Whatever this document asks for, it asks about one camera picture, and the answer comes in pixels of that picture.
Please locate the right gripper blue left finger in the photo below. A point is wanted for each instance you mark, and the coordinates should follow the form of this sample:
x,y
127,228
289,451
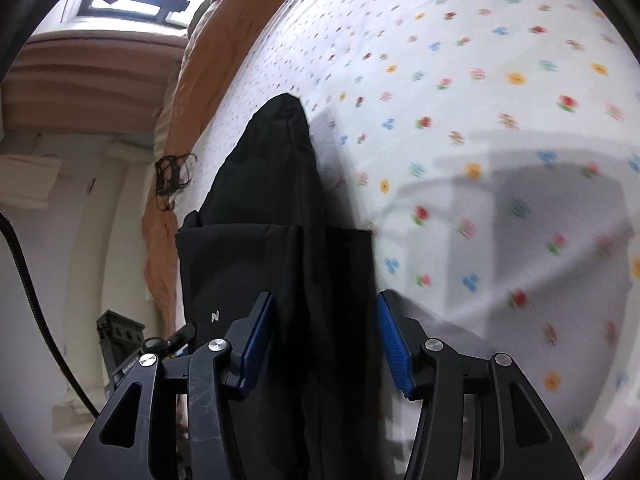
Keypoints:
x,y
224,370

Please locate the cream padded headboard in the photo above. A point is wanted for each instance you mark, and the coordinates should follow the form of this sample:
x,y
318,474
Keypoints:
x,y
85,254

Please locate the brown orange blanket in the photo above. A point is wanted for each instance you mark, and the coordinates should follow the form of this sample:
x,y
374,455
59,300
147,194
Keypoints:
x,y
210,62

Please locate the beige striped duvet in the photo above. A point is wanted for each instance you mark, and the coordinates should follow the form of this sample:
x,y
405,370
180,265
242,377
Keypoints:
x,y
196,11

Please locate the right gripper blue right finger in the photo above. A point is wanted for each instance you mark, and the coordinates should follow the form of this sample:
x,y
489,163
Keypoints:
x,y
425,369

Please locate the black button-up jacket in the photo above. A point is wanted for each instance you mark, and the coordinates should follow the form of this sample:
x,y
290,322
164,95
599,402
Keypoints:
x,y
266,226

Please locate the white floral bed sheet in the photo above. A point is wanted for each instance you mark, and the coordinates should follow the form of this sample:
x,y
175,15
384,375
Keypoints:
x,y
492,149

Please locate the pink curtain left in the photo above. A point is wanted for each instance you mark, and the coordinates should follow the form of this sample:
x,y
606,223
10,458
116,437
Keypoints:
x,y
89,82

